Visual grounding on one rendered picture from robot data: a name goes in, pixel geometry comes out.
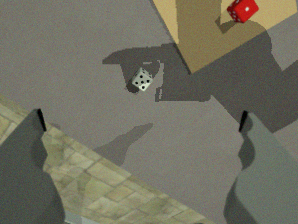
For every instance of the tan flat mat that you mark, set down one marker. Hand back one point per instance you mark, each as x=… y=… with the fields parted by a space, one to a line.
x=203 y=30

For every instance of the red die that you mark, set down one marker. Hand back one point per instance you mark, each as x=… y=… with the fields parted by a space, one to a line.
x=242 y=10

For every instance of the white die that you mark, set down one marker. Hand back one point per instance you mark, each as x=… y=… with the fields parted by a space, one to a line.
x=142 y=79

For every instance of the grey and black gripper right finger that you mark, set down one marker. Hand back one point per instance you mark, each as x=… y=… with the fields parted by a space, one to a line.
x=265 y=191

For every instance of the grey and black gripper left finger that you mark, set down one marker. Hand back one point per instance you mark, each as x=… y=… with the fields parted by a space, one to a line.
x=28 y=194

